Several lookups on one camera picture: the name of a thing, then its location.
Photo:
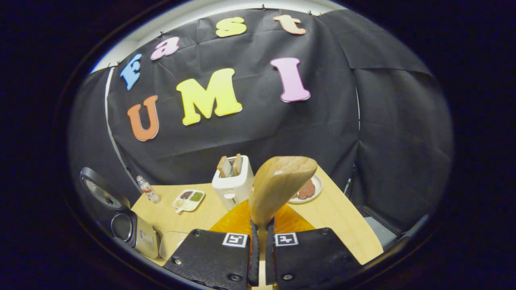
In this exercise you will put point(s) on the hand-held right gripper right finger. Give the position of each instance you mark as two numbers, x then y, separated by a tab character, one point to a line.
314	257

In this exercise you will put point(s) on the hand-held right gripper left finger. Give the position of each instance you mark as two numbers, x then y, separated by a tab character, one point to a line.
201	262

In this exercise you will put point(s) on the dark grey rice cooker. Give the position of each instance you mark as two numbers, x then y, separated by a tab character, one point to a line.
137	235

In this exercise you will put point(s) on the wooden spoon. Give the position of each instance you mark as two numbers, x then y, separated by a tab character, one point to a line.
274	185

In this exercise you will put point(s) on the white divided sauce dish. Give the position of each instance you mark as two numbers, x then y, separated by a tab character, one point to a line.
188	200

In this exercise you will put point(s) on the red meat slice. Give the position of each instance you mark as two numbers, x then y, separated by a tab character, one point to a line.
307	190

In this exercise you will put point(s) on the white round plate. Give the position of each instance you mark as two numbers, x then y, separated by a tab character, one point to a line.
316	187

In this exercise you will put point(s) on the white toaster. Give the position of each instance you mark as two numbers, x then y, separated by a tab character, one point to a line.
234	189

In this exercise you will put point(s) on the small clear water bottle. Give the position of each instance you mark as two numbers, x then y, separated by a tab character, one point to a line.
148	190

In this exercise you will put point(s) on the toast slice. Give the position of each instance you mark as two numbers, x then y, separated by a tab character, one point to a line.
224	167
238	164

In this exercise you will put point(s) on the black backdrop cloth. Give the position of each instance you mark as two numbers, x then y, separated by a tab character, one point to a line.
258	133

